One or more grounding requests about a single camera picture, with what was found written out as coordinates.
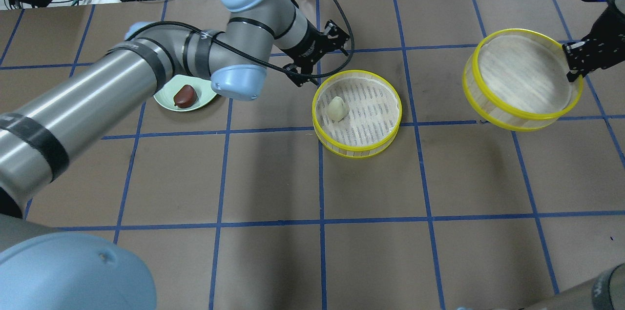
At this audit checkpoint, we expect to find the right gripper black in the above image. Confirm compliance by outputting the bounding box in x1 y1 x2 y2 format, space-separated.
562 3 625 82

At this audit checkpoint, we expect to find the yellow bamboo steamer with cloth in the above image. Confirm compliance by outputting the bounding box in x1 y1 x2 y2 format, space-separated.
311 70 403 159

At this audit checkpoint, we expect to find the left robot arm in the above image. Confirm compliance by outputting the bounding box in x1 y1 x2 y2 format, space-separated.
0 0 354 310

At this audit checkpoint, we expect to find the white steamed bun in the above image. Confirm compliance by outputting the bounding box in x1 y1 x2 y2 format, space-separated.
326 96 350 122

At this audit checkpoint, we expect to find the brown steamed bun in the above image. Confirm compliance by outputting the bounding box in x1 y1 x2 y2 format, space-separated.
173 84 198 108

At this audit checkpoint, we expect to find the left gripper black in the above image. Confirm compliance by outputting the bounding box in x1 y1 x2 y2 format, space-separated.
283 20 351 87

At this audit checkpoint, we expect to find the light green plate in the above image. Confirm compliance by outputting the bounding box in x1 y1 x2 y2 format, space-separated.
153 75 217 112

